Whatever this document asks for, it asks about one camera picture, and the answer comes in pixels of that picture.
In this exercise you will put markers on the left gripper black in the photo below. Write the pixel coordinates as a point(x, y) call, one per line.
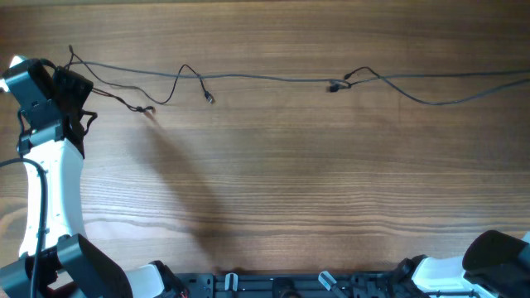
point(64, 77)

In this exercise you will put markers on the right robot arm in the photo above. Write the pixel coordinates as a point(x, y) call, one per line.
point(495, 265)

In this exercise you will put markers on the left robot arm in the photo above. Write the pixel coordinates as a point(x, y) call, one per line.
point(55, 258)

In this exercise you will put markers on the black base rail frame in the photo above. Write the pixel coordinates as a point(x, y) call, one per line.
point(358, 285)

